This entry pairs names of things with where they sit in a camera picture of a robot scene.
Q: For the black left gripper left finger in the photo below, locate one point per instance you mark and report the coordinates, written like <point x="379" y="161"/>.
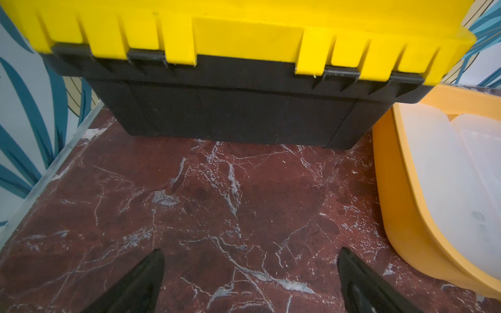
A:
<point x="137" y="291"/>

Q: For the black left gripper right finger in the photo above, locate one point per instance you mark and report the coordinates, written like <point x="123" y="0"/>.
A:
<point x="364" y="290"/>

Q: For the yellow plastic tray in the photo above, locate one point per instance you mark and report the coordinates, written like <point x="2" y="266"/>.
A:
<point x="407" y="221"/>

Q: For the clear pencil case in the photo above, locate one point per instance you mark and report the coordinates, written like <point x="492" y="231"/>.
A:
<point x="481" y="137"/>
<point x="453" y="191"/>

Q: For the yellow black toolbox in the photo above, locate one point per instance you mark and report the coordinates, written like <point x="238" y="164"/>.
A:
<point x="313" y="73"/>

